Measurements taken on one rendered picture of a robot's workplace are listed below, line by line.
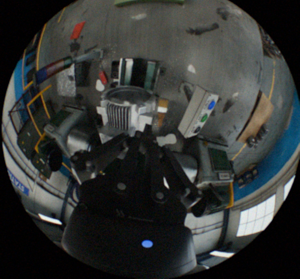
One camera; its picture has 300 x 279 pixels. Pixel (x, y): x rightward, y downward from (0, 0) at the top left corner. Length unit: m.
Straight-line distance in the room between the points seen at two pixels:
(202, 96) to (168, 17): 0.45
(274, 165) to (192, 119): 5.35
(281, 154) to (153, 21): 5.47
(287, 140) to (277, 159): 1.01
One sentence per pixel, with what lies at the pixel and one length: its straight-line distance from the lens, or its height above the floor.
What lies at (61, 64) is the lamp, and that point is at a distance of 0.43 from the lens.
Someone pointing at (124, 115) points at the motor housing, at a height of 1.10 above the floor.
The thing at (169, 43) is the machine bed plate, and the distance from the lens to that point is 0.52.
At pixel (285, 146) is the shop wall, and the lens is 5.33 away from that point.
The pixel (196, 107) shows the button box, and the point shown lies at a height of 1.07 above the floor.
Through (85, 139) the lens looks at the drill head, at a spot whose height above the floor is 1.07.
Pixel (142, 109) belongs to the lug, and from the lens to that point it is 0.28.
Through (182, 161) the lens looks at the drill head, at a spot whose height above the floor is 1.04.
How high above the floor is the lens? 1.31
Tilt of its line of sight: 47 degrees down
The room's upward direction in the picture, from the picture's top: 167 degrees counter-clockwise
